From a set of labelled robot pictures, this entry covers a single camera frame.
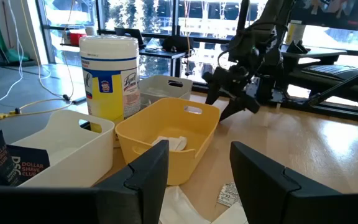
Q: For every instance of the green fabric sheet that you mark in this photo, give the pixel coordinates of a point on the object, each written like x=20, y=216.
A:
x=11, y=54

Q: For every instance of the black bag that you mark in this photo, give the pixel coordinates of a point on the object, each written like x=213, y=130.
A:
x=179, y=43

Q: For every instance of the black side desk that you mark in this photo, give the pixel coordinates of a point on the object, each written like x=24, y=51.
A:
x=163, y=54

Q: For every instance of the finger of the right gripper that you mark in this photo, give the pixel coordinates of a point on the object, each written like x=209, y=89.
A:
x=241, y=104
x=213, y=84

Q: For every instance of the long narrow white sachet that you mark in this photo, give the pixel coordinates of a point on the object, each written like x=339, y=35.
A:
x=182, y=143

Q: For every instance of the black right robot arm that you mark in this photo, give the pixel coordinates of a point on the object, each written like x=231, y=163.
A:
x=275, y=18

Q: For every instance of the large square white sachet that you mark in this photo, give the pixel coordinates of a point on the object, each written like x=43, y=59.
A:
x=179, y=208

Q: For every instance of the clear printed foil packet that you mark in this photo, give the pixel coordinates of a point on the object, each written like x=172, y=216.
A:
x=228, y=196

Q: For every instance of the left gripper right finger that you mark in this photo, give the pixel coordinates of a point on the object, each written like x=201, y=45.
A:
x=291, y=208

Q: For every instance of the white paper towel roll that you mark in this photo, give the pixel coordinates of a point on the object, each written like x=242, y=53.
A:
x=90, y=31

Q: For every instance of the black laptop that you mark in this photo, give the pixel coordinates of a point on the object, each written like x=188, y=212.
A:
x=331, y=71

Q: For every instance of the white plastic bin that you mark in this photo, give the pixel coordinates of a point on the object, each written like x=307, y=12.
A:
x=73, y=155

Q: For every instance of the red box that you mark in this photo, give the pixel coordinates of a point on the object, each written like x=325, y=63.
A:
x=77, y=40

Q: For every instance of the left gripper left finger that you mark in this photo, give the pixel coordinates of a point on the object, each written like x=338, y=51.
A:
x=73, y=205

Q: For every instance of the black cylindrical object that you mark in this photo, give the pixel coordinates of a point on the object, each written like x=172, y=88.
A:
x=30, y=168

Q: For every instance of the Lysol wipes canister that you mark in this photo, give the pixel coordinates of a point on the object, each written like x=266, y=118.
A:
x=110, y=77

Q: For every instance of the vanity pack cotton bag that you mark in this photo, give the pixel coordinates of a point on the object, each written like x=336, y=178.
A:
x=157, y=93

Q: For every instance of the white rectangular sachet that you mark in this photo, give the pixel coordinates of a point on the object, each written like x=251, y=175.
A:
x=166, y=142

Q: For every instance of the yellow plastic bin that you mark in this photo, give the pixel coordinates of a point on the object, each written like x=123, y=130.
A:
x=182, y=168

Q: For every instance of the grey plastic bin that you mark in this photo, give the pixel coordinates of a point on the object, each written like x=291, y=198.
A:
x=182, y=91

